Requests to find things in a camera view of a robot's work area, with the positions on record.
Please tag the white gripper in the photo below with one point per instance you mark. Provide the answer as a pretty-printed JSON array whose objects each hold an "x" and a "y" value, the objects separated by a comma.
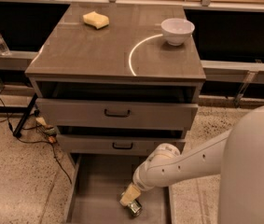
[{"x": 143, "y": 182}]

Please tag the green soda can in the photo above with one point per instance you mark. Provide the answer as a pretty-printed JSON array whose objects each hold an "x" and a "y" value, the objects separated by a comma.
[{"x": 135, "y": 208}]

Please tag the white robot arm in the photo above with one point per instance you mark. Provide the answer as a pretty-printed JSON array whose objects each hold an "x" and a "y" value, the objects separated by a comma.
[{"x": 237, "y": 155}]

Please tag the grey bottom drawer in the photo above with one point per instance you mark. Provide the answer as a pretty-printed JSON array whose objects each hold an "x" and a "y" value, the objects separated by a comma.
[{"x": 98, "y": 183}]

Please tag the grey drawer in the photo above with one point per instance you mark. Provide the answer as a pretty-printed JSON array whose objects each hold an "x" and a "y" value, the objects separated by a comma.
[
  {"x": 103, "y": 144},
  {"x": 98, "y": 183},
  {"x": 151, "y": 116}
]

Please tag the grey middle drawer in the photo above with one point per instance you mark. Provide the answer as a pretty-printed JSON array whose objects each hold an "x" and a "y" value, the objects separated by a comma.
[{"x": 103, "y": 144}]

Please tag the grey top drawer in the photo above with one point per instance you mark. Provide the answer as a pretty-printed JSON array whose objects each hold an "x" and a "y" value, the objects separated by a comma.
[{"x": 151, "y": 116}]

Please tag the grey drawer cabinet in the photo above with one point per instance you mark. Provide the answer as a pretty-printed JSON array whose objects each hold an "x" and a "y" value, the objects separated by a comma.
[{"x": 126, "y": 61}]

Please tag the plug cluster on floor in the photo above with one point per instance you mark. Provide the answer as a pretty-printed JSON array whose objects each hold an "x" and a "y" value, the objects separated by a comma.
[{"x": 47, "y": 130}]

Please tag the black table leg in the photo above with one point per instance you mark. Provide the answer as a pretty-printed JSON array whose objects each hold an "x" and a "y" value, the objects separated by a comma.
[{"x": 24, "y": 117}]

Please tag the white bowl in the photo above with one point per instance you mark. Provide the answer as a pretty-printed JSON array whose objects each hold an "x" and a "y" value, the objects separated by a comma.
[{"x": 176, "y": 31}]

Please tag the yellow sponge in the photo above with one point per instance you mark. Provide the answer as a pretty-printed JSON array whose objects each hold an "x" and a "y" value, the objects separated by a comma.
[{"x": 96, "y": 20}]

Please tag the black middle drawer handle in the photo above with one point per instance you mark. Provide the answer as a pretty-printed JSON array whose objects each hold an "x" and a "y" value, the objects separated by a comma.
[{"x": 122, "y": 146}]

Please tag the black drawer handle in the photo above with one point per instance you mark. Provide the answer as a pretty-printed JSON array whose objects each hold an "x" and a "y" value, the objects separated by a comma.
[
  {"x": 112, "y": 114},
  {"x": 122, "y": 146}
]

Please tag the black top drawer handle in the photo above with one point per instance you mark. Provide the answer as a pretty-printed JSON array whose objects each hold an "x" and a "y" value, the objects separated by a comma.
[{"x": 112, "y": 114}]

